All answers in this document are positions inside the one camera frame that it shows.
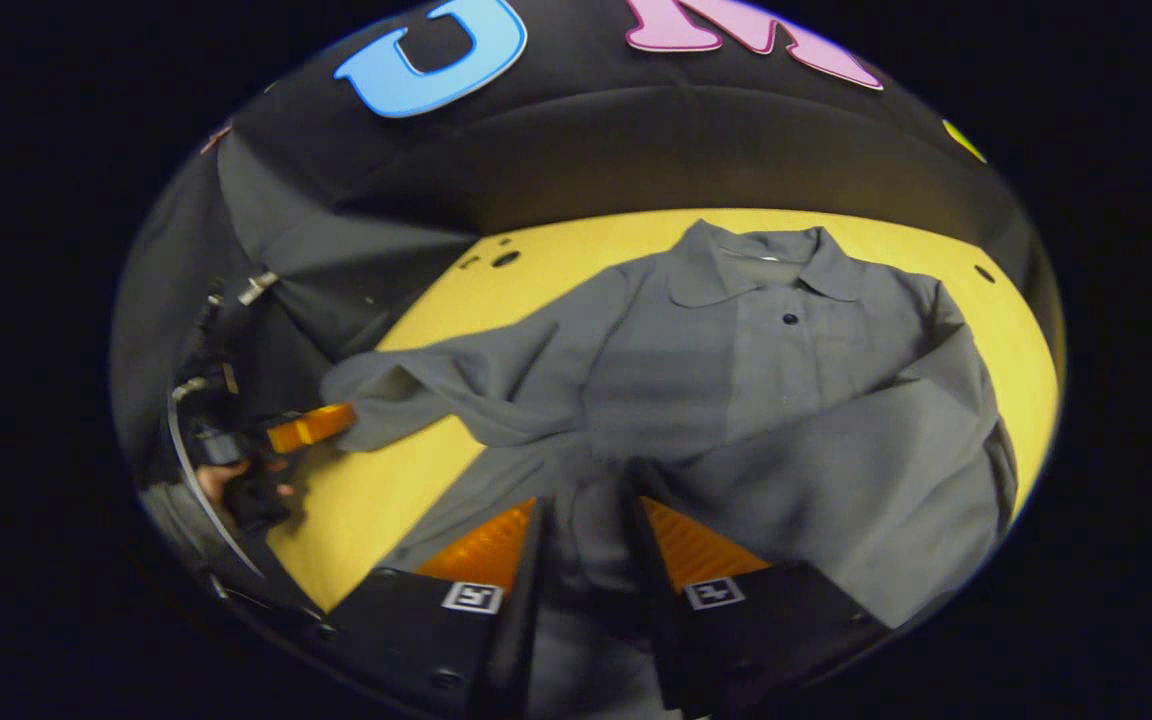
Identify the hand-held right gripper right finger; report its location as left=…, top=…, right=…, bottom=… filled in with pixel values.
left=621, top=480, right=892, bottom=720

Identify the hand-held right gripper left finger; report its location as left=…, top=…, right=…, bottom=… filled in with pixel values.
left=321, top=497, right=552, bottom=720

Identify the grey button-up shirt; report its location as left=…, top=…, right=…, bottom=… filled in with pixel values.
left=321, top=218, right=1019, bottom=720

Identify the black backdrop cloth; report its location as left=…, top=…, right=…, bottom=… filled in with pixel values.
left=111, top=0, right=1067, bottom=481

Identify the grey curved cable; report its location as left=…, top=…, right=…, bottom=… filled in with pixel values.
left=167, top=376, right=267, bottom=583

